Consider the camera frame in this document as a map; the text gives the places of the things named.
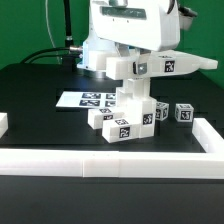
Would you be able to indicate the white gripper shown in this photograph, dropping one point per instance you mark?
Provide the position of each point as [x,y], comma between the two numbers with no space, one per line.
[147,24]

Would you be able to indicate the white chair back frame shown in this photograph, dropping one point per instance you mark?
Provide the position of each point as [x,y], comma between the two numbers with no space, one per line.
[166,63]

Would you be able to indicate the white chair seat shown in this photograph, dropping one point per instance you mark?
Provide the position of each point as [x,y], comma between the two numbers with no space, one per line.
[134,98]

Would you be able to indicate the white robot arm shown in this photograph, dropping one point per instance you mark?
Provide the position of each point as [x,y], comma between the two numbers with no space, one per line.
[94,43]

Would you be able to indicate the white tagged cube left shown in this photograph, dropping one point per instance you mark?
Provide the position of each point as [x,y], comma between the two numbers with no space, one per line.
[162,110]

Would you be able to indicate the white tagged cube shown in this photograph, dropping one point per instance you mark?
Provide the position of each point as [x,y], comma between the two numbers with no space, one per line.
[184,112]
[162,110]

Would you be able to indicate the white marker sheet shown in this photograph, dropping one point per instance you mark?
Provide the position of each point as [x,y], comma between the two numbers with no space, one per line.
[70,99]

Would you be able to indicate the white tagged cube right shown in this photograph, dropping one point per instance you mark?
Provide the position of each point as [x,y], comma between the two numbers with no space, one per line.
[184,112]

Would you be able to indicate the white U-shaped fence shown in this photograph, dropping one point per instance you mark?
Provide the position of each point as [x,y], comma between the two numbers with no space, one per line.
[115,164]

